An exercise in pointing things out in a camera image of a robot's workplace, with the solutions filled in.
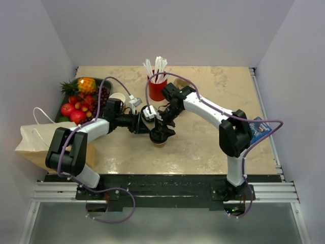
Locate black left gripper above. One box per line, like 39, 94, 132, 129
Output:
115, 109, 151, 134

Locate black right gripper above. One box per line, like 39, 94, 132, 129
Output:
154, 105, 183, 140

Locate black plastic cup lid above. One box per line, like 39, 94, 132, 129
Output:
141, 114, 155, 129
149, 129, 168, 145

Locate white paper coffee cup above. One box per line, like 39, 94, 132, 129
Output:
154, 142, 166, 148

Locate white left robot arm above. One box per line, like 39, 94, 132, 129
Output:
45, 99, 150, 199

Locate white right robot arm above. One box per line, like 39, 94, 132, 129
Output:
150, 83, 253, 201

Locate brown paper takeout bag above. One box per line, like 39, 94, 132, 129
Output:
14, 107, 96, 174

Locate red ribbed straw cup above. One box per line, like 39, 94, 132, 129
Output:
148, 74, 168, 102

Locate stacked brown paper cups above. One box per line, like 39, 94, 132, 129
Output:
109, 93, 126, 109

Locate brown pulp cup carrier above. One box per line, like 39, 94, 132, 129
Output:
173, 78, 190, 88

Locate dark red grape bunch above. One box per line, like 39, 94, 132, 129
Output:
85, 86, 110, 117

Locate red apple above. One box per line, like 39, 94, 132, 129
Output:
60, 103, 76, 117
70, 110, 86, 125

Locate orange pineapple fruit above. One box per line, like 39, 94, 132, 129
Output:
60, 77, 97, 95

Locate green lime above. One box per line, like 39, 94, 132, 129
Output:
58, 116, 70, 123

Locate dark green fruit tray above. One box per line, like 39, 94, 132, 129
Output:
54, 77, 114, 123

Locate blue card packet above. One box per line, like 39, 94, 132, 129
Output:
249, 122, 272, 144

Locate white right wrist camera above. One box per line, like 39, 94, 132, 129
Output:
141, 105, 158, 122

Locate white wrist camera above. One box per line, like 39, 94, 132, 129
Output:
141, 105, 158, 122
128, 95, 142, 114

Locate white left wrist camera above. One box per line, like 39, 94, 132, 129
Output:
128, 95, 142, 114

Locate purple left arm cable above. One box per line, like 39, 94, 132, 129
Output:
57, 76, 137, 225

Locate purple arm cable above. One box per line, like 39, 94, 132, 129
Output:
144, 72, 283, 219
57, 76, 137, 225

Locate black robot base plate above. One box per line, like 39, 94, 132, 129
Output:
43, 174, 283, 212

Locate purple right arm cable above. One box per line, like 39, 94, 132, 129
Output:
144, 72, 283, 219

